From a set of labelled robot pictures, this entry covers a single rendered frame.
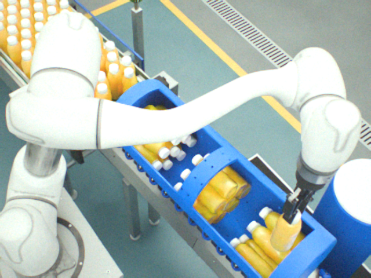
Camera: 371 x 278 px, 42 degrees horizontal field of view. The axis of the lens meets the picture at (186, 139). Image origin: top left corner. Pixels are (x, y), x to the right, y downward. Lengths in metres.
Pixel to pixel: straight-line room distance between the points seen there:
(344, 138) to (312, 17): 3.19
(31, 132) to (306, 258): 0.90
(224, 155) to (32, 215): 0.63
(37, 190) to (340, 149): 0.88
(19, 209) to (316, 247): 0.87
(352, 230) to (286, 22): 2.41
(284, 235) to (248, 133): 1.90
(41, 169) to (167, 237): 1.50
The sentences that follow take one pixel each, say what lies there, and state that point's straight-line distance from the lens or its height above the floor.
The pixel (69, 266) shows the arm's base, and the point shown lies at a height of 1.09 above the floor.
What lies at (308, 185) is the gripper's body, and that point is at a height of 1.63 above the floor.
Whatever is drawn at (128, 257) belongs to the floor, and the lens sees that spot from 2.79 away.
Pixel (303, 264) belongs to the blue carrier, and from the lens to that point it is 1.51.
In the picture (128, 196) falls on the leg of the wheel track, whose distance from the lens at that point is 2.37.
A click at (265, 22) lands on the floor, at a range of 4.00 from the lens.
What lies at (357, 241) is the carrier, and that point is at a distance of 1.98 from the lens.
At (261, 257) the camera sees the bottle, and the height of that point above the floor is 1.06.
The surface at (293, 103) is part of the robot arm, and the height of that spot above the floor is 1.76.
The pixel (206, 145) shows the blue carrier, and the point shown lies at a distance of 1.89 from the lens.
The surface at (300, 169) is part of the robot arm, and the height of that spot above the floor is 1.67.
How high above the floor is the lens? 2.59
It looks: 55 degrees down
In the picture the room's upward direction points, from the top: 4 degrees clockwise
